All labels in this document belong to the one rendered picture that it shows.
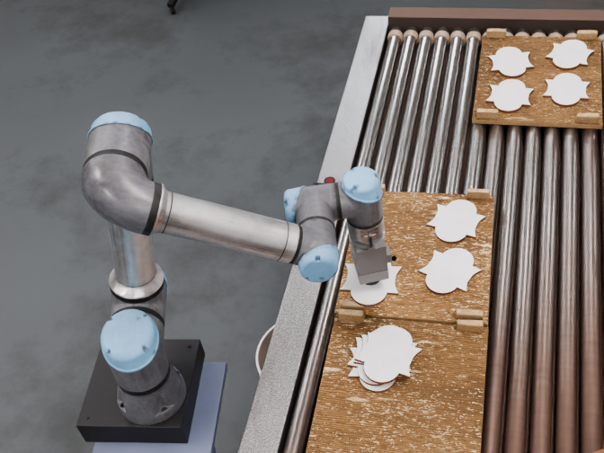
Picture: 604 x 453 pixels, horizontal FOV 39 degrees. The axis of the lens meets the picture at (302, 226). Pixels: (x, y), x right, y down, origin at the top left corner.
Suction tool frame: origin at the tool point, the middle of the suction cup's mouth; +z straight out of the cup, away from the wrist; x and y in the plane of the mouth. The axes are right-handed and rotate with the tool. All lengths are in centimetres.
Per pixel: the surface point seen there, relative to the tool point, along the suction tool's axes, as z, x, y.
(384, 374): 9.0, 2.1, -18.3
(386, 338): 9.0, -0.5, -9.4
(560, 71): 12, -73, 72
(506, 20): 11, -67, 101
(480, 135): 14, -43, 54
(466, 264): 11.5, -24.5, 8.2
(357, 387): 12.3, 8.2, -18.0
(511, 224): 14.2, -40.0, 20.0
